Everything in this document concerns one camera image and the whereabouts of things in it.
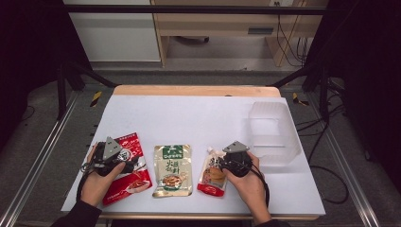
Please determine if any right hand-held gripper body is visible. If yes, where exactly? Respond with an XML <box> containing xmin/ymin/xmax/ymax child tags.
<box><xmin>222</xmin><ymin>140</ymin><xmax>253</xmax><ymax>178</ymax></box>

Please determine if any bundle of hanging black cables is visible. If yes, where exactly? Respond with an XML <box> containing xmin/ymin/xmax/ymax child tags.
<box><xmin>275</xmin><ymin>1</ymin><xmax>310</xmax><ymax>68</ymax></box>

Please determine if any black curtain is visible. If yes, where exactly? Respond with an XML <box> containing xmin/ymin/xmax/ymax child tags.
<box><xmin>302</xmin><ymin>0</ymin><xmax>401</xmax><ymax>192</ymax></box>
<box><xmin>0</xmin><ymin>0</ymin><xmax>93</xmax><ymax>150</ymax></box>

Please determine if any black stand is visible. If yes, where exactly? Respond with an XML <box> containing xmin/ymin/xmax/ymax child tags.
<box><xmin>56</xmin><ymin>60</ymin><xmax>118</xmax><ymax>121</ymax></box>
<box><xmin>270</xmin><ymin>59</ymin><xmax>331</xmax><ymax>125</ymax></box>

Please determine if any black floor cable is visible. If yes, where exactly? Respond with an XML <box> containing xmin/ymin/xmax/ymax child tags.
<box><xmin>295</xmin><ymin>103</ymin><xmax>351</xmax><ymax>205</ymax></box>

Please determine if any white paper sheet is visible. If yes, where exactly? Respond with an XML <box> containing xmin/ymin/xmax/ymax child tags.
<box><xmin>61</xmin><ymin>94</ymin><xmax>326</xmax><ymax>218</ymax></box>

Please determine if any white and red spout pouch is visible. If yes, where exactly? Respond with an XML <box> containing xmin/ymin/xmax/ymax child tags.
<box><xmin>197</xmin><ymin>146</ymin><xmax>229</xmax><ymax>198</ymax></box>

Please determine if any person's right hand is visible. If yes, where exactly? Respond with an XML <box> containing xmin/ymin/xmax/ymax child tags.
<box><xmin>221</xmin><ymin>151</ymin><xmax>271</xmax><ymax>216</ymax></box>

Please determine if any wooden desk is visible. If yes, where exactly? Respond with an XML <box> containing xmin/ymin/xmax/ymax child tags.
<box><xmin>150</xmin><ymin>0</ymin><xmax>329</xmax><ymax>68</ymax></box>

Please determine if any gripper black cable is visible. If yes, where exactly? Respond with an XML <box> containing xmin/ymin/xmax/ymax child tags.
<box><xmin>76</xmin><ymin>161</ymin><xmax>96</xmax><ymax>203</ymax></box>
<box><xmin>250</xmin><ymin>164</ymin><xmax>271</xmax><ymax>210</ymax></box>

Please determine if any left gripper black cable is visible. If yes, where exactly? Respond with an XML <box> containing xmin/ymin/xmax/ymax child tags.
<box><xmin>76</xmin><ymin>161</ymin><xmax>96</xmax><ymax>203</ymax></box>

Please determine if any person's left hand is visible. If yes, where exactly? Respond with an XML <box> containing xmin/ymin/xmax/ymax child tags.
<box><xmin>80</xmin><ymin>143</ymin><xmax>127</xmax><ymax>208</ymax></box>

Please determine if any yellow-handled tool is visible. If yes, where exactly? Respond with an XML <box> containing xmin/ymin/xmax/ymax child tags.
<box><xmin>89</xmin><ymin>90</ymin><xmax>104</xmax><ymax>109</ymax></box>
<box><xmin>290</xmin><ymin>92</ymin><xmax>310</xmax><ymax>108</ymax></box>

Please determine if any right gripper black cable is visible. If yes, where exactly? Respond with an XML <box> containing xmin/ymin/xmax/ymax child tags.
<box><xmin>250</xmin><ymin>164</ymin><xmax>271</xmax><ymax>210</ymax></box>

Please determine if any black horizontal frame bar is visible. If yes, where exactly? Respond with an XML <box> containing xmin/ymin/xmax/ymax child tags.
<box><xmin>62</xmin><ymin>4</ymin><xmax>329</xmax><ymax>16</ymax></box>

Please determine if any clear plastic container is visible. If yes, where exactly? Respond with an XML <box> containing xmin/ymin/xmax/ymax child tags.
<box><xmin>247</xmin><ymin>100</ymin><xmax>303</xmax><ymax>167</ymax></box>

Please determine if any red sauce packet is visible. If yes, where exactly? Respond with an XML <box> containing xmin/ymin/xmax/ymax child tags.
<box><xmin>101</xmin><ymin>131</ymin><xmax>153</xmax><ymax>207</ymax></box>

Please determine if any yellow-handled tool right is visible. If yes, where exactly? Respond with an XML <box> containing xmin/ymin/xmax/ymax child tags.
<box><xmin>290</xmin><ymin>92</ymin><xmax>310</xmax><ymax>108</ymax></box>

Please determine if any yellow-handled tool left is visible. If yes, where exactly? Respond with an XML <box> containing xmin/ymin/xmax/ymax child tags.
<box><xmin>89</xmin><ymin>90</ymin><xmax>104</xmax><ymax>109</ymax></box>

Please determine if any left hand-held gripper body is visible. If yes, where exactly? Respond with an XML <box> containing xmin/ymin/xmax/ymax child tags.
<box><xmin>92</xmin><ymin>135</ymin><xmax>129</xmax><ymax>177</ymax></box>

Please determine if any green and beige sauce packet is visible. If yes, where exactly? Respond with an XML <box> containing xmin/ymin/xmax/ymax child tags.
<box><xmin>152</xmin><ymin>144</ymin><xmax>194</xmax><ymax>199</ymax></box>

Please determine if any white cabinet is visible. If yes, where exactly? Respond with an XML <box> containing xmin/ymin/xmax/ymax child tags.
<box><xmin>62</xmin><ymin>0</ymin><xmax>162</xmax><ymax>62</ymax></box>

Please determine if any aluminium frame rail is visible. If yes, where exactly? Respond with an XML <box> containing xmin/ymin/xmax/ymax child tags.
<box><xmin>305</xmin><ymin>92</ymin><xmax>381</xmax><ymax>227</ymax></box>
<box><xmin>0</xmin><ymin>90</ymin><xmax>80</xmax><ymax>227</ymax></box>

